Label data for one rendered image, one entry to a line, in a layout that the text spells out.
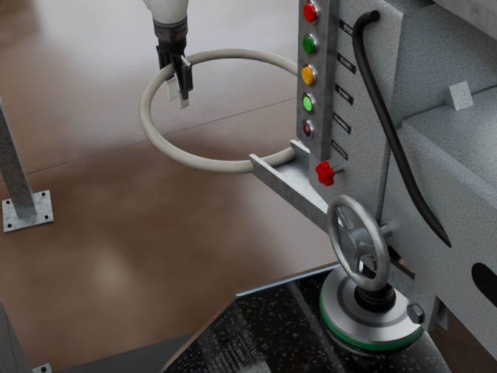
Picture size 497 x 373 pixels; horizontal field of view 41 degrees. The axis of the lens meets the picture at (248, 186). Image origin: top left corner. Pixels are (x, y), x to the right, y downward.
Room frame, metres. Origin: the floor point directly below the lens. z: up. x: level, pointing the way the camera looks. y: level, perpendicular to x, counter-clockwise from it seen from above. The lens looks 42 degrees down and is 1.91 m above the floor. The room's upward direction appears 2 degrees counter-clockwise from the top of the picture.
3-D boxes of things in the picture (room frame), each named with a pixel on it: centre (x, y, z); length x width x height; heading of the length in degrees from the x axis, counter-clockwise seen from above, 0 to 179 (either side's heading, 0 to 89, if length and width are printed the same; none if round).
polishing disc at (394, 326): (0.83, -0.24, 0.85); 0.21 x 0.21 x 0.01
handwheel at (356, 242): (0.67, -0.19, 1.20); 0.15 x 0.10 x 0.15; 25
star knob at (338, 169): (0.78, -0.13, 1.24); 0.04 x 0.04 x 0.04; 25
